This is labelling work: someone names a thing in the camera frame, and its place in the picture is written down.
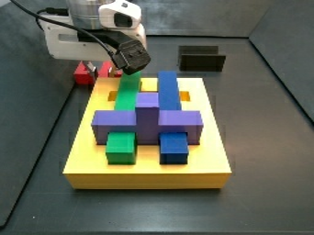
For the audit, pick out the purple cross block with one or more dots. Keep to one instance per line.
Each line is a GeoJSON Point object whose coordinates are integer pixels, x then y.
{"type": "Point", "coordinates": [147, 121]}

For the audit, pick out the blue long block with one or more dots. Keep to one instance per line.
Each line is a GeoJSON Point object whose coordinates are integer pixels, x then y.
{"type": "Point", "coordinates": [173, 142]}

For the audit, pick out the yellow base board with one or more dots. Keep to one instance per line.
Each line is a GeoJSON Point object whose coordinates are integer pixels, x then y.
{"type": "Point", "coordinates": [206, 170]}

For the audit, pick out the red cross block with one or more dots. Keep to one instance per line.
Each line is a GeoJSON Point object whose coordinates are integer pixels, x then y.
{"type": "Point", "coordinates": [82, 76]}

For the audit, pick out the green long block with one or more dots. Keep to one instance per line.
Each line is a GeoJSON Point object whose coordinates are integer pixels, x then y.
{"type": "Point", "coordinates": [120, 148]}

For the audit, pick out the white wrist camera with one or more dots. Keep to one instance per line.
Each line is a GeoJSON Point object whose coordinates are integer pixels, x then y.
{"type": "Point", "coordinates": [119, 14]}

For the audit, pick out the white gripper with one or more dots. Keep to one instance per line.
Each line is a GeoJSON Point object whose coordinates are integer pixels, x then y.
{"type": "Point", "coordinates": [66, 47]}

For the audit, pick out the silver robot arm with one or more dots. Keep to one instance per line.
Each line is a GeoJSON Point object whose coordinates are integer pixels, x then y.
{"type": "Point", "coordinates": [130, 56]}

